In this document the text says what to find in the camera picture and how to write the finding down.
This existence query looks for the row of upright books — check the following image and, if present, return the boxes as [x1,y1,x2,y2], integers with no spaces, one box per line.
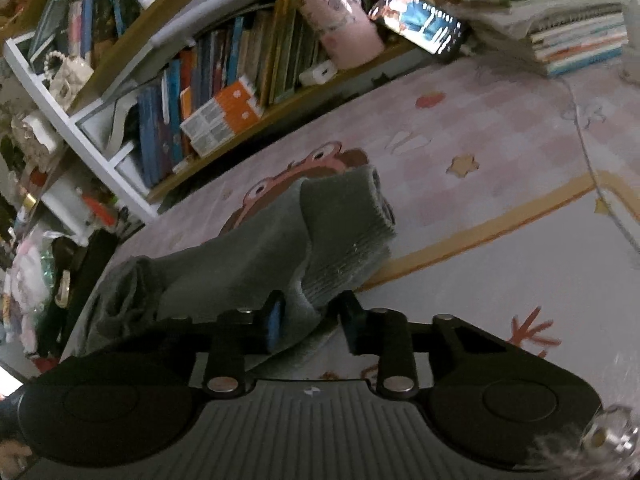
[124,0,328,194]

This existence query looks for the white charging cable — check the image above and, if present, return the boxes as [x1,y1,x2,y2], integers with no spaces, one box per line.
[560,77,640,256]

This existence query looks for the stack of books and papers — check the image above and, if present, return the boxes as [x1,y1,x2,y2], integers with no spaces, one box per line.
[454,0,630,77]

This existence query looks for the pink cartoon mug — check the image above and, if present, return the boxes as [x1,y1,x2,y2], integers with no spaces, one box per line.
[294,0,385,70]

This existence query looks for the white quilted purse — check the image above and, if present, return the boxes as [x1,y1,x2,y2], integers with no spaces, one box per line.
[43,50,93,112]

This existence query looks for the small white charger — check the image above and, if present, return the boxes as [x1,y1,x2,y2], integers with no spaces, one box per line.
[298,60,337,87]

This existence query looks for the orange white box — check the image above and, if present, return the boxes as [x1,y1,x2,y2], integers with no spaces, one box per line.
[180,76,264,158]

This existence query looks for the grey knit garment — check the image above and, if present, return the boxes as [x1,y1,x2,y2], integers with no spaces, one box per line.
[67,165,396,356]

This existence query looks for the black smartphone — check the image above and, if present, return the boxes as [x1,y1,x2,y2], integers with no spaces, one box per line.
[368,0,469,58]

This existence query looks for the wooden white bookshelf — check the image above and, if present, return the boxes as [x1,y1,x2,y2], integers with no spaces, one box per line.
[1,0,416,224]

